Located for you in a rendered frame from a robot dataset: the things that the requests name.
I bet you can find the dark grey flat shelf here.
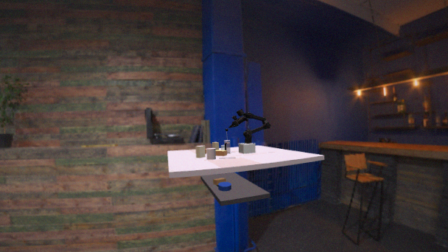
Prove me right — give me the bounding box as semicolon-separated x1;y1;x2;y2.
201;172;270;206

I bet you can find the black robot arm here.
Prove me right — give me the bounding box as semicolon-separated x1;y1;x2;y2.
232;109;270;144

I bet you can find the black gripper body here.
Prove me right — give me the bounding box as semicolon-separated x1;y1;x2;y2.
234;118;242;126

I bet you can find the blue short cylinder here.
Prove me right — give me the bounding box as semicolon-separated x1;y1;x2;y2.
218;182;231;191

